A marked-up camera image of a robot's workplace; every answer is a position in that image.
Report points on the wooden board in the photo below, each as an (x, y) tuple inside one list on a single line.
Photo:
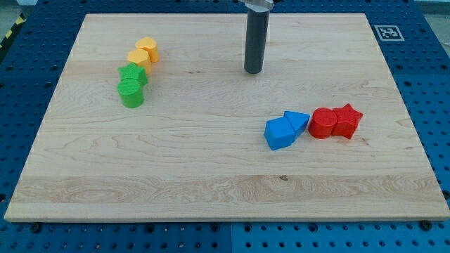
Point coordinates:
[(195, 150)]

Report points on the blue cube block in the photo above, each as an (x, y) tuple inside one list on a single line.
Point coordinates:
[(279, 133)]

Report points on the yellow black hazard tape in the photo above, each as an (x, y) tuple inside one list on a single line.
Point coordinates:
[(12, 32)]

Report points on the yellow heart block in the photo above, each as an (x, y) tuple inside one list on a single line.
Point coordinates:
[(151, 46)]

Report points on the black bolt left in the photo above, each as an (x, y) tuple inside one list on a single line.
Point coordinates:
[(35, 228)]

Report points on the black bolt right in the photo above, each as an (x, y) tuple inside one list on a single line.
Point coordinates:
[(426, 225)]

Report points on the yellow hexagon block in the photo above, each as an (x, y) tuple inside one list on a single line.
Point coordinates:
[(141, 58)]

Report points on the red cylinder block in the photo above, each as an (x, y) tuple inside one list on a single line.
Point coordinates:
[(322, 123)]

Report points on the black bolt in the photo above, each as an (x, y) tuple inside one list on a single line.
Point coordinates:
[(426, 225), (35, 228)]

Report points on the blue triangle block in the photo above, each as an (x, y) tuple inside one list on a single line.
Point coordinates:
[(298, 121)]

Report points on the white fiducial marker tag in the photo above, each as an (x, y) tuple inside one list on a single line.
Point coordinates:
[(389, 33)]

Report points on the red star block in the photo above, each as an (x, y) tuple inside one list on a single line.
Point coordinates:
[(347, 121)]

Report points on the green star block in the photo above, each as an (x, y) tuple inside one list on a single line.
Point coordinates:
[(133, 71)]

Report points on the green cylinder block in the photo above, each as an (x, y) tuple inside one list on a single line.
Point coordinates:
[(130, 92)]

